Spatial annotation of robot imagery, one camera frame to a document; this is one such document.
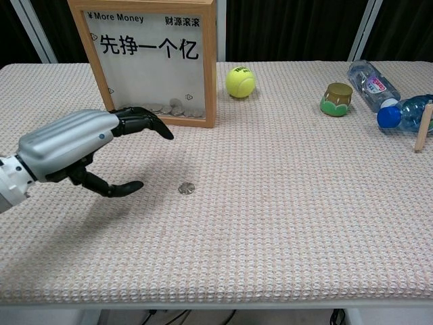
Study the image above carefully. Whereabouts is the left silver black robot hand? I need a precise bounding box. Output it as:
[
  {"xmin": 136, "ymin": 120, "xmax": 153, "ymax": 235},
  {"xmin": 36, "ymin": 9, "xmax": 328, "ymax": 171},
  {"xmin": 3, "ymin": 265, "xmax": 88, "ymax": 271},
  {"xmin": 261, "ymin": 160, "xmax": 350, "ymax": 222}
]
[{"xmin": 16, "ymin": 106, "xmax": 175, "ymax": 198}]

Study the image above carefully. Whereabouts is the wooden frame coin bank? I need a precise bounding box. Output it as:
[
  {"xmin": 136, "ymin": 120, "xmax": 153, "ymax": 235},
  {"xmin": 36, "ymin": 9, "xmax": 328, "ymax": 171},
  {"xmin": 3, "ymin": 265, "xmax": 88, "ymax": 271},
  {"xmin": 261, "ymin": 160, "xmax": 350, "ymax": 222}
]
[{"xmin": 67, "ymin": 0, "xmax": 218, "ymax": 129}]

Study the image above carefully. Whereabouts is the yellow tennis ball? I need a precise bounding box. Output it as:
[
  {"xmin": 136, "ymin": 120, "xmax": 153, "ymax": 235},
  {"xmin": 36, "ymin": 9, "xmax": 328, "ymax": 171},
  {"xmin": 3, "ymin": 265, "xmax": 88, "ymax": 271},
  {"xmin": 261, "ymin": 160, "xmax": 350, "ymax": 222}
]
[{"xmin": 225, "ymin": 66, "xmax": 256, "ymax": 100}]

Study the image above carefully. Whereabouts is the pink white woven tablecloth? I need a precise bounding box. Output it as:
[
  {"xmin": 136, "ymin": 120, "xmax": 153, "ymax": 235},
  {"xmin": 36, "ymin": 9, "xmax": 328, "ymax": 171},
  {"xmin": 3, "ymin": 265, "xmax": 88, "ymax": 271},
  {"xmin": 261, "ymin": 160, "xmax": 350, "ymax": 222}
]
[{"xmin": 0, "ymin": 60, "xmax": 433, "ymax": 304}]

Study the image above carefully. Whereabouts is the black curtain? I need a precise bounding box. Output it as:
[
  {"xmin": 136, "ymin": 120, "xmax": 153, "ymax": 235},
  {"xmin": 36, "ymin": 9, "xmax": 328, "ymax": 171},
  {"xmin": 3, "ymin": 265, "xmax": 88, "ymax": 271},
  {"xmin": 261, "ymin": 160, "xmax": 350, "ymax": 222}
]
[{"xmin": 0, "ymin": 0, "xmax": 433, "ymax": 68}]

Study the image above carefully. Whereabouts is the green and brown toy pot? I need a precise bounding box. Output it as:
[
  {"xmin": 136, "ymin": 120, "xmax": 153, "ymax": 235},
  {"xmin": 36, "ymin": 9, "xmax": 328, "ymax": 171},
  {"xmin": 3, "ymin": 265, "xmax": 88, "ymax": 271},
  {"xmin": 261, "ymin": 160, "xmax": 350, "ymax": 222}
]
[{"xmin": 319, "ymin": 82, "xmax": 354, "ymax": 117}]

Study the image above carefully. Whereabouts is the clear bottle with pink label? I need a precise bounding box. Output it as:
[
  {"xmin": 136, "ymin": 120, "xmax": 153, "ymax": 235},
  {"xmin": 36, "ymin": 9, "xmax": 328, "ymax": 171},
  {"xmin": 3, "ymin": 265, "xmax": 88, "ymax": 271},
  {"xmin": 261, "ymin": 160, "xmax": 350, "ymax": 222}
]
[{"xmin": 347, "ymin": 60, "xmax": 402, "ymax": 113}]

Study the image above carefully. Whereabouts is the clear bottle with blue cap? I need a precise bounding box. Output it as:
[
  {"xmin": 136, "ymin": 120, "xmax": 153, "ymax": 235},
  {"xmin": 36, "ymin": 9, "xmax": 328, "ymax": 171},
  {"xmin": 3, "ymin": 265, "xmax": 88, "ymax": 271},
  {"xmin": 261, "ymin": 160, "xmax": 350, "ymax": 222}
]
[{"xmin": 377, "ymin": 94, "xmax": 433, "ymax": 136}]

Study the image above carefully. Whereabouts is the thin wooden stick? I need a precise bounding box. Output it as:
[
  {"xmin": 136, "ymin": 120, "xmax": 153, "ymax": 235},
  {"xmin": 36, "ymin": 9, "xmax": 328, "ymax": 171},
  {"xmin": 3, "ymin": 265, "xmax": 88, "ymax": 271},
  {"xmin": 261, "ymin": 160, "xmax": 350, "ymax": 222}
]
[{"xmin": 414, "ymin": 103, "xmax": 433, "ymax": 154}]

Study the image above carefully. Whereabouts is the white slanted frame post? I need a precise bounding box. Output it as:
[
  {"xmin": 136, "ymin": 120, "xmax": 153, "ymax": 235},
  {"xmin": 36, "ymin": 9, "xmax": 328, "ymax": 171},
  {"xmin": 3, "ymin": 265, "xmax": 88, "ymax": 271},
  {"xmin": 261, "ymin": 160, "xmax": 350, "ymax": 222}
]
[
  {"xmin": 347, "ymin": 0, "xmax": 385, "ymax": 62},
  {"xmin": 13, "ymin": 0, "xmax": 59, "ymax": 64}
]

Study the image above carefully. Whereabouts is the white upright frame post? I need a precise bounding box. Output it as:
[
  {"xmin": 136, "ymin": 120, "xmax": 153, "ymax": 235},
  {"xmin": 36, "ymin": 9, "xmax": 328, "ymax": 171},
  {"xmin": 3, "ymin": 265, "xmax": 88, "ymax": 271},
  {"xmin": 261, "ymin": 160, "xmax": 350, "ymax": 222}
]
[{"xmin": 216, "ymin": 0, "xmax": 227, "ymax": 62}]

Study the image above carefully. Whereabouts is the black cable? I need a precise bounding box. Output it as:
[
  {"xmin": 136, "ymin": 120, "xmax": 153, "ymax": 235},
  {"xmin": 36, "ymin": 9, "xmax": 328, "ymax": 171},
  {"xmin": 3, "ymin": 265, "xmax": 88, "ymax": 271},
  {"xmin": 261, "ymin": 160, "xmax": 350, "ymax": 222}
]
[
  {"xmin": 140, "ymin": 309, "xmax": 191, "ymax": 325},
  {"xmin": 219, "ymin": 309, "xmax": 237, "ymax": 325},
  {"xmin": 329, "ymin": 308, "xmax": 346, "ymax": 325}
]

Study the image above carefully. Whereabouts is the white table frame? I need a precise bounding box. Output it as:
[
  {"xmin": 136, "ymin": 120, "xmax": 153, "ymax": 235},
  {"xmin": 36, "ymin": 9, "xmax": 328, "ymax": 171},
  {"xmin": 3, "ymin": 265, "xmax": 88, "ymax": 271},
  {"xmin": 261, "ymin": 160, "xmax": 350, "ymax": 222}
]
[{"xmin": 0, "ymin": 301, "xmax": 433, "ymax": 325}]

